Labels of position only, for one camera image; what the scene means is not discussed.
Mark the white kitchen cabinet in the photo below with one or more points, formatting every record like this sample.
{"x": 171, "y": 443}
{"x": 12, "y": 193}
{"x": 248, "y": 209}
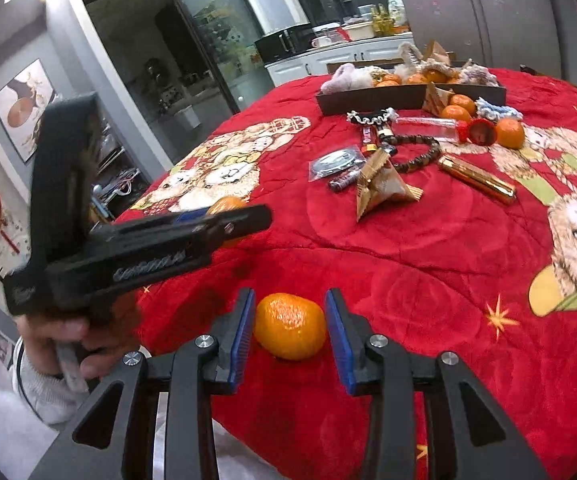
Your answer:
{"x": 338, "y": 57}

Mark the framed wall picture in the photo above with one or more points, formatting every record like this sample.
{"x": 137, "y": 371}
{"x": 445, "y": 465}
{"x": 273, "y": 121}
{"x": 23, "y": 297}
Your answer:
{"x": 23, "y": 107}

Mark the silver double-door fridge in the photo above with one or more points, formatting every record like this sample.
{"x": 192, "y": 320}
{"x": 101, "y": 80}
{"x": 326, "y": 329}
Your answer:
{"x": 493, "y": 10}

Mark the white food container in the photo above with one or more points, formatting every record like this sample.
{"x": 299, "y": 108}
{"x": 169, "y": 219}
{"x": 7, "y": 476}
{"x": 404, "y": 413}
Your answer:
{"x": 358, "y": 30}

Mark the beige fluffy scrunchie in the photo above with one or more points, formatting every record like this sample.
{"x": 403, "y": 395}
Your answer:
{"x": 411, "y": 57}

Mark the black rectangular tray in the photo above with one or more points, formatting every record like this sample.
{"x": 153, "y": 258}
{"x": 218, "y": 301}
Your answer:
{"x": 368, "y": 100}

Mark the person's left hand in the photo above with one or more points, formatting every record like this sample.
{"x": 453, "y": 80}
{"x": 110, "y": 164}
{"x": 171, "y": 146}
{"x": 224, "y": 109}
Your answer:
{"x": 68, "y": 332}

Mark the yellow bottles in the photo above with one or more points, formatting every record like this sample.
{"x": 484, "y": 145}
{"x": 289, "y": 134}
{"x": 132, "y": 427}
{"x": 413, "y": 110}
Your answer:
{"x": 381, "y": 20}

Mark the dark candy wrapper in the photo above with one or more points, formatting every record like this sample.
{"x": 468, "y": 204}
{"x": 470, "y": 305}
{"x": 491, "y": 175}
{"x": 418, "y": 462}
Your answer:
{"x": 343, "y": 180}

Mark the black microwave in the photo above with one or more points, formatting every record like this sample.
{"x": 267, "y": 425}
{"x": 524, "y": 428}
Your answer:
{"x": 281, "y": 42}

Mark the cluttered storage rack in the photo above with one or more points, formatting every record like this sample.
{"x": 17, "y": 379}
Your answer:
{"x": 113, "y": 175}

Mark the clear plastic bag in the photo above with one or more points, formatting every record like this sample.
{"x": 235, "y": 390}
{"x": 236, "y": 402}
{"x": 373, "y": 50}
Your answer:
{"x": 336, "y": 162}

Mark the glass sliding door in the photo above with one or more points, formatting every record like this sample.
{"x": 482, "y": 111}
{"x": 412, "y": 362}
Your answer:
{"x": 208, "y": 35}

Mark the clear tube with red cap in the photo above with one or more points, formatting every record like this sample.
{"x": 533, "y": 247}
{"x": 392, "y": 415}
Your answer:
{"x": 428, "y": 129}

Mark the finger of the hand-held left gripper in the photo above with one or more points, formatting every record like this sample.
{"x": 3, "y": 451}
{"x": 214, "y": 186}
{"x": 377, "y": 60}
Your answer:
{"x": 241, "y": 221}
{"x": 191, "y": 216}

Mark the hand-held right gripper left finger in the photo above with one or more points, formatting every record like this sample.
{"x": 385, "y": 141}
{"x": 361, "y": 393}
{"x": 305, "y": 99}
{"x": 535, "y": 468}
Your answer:
{"x": 241, "y": 345}

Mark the mandarin orange fruit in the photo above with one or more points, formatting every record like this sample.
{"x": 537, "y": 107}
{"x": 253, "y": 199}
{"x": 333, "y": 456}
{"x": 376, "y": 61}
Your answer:
{"x": 226, "y": 204}
{"x": 454, "y": 113}
{"x": 290, "y": 326}
{"x": 462, "y": 101}
{"x": 510, "y": 132}

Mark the red printed blanket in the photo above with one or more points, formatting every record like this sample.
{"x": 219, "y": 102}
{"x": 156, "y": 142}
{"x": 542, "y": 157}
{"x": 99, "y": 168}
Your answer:
{"x": 318, "y": 240}

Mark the person's left forearm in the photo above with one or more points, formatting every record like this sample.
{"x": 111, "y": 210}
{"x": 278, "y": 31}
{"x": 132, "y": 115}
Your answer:
{"x": 43, "y": 395}

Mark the gold metal lighter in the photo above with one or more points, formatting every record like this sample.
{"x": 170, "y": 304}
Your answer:
{"x": 478, "y": 180}

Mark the gold wrapped packet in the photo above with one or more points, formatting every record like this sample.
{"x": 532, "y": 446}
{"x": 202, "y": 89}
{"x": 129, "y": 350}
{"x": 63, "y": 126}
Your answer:
{"x": 436, "y": 97}
{"x": 378, "y": 185}
{"x": 436, "y": 52}

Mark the pink fluffy scrunchie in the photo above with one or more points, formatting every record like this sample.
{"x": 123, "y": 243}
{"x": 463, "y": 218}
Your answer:
{"x": 351, "y": 76}

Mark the lilac crochet scrunchie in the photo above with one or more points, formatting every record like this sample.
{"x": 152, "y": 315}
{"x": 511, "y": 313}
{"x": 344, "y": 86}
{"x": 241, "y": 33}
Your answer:
{"x": 478, "y": 75}

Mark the small blue white scrunchie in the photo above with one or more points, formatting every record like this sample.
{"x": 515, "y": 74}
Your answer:
{"x": 491, "y": 108}

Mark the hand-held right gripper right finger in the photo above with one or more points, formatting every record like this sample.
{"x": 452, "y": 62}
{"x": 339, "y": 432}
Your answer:
{"x": 341, "y": 345}

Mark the pile of mandarins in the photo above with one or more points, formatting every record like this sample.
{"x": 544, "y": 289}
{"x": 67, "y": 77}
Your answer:
{"x": 416, "y": 79}

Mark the white mug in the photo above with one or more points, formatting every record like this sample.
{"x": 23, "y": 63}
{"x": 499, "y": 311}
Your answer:
{"x": 321, "y": 41}

